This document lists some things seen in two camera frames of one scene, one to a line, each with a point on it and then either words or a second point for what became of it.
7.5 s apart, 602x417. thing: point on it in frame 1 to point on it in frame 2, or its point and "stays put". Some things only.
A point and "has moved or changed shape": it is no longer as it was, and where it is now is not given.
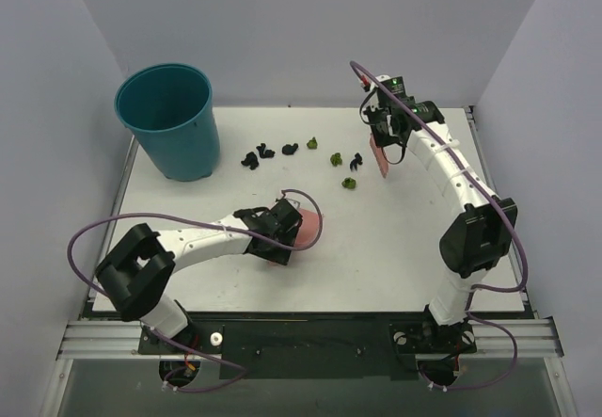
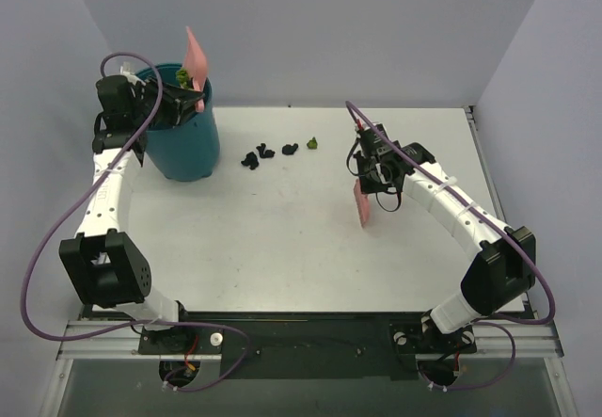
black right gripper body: (382, 134) to (370, 183)
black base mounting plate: (315, 346) stays put
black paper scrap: (250, 160) stays put
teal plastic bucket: (169, 107) stays put
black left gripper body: (286, 222) to (166, 104)
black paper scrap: (269, 153) stays put
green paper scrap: (312, 143) stays put
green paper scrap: (349, 183) to (182, 77)
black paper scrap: (289, 150) stays put
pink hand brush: (379, 156) has moved or changed shape
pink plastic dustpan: (308, 231) to (197, 67)
